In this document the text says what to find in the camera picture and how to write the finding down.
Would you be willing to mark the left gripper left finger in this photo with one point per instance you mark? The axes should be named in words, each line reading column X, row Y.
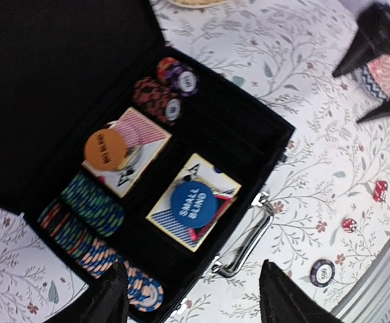
column 110, row 304

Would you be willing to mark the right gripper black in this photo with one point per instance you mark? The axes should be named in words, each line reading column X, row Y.
column 371, row 41

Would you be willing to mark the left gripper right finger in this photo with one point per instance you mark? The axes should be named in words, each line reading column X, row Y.
column 281, row 300

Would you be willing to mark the black white dealer button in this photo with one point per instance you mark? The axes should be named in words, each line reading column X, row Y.
column 322, row 273

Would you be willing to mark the red die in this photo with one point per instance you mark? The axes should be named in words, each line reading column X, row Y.
column 349, row 225

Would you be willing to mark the black triangle card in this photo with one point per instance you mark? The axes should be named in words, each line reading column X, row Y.
column 223, row 200

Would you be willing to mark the red dice pair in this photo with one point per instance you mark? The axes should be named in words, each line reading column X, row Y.
column 380, row 190

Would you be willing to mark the blue small blind button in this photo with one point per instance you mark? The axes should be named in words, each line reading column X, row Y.
column 193, row 204

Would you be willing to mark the black poker case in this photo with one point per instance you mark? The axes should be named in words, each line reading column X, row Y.
column 67, row 69

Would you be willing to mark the blue card deck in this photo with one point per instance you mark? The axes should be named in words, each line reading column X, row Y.
column 195, row 169

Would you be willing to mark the orange big blind button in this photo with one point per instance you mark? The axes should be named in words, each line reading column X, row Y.
column 105, row 149

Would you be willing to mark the red card deck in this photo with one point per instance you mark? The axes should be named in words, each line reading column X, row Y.
column 144, row 140

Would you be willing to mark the red patterned bowl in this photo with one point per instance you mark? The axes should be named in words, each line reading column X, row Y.
column 375, row 78

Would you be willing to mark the blue chip row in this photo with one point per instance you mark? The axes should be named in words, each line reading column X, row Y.
column 96, row 256

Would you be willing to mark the green chip row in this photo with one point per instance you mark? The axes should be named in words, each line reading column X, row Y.
column 93, row 204

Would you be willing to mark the dark chip stack 500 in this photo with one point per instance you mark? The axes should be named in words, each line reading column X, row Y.
column 177, row 76

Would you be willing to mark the woven bamboo tray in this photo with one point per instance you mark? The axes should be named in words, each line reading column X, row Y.
column 196, row 4

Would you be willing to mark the dark chip stack 100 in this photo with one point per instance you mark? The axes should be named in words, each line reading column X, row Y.
column 157, row 101

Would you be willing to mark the front aluminium rail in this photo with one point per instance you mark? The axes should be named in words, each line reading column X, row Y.
column 369, row 299

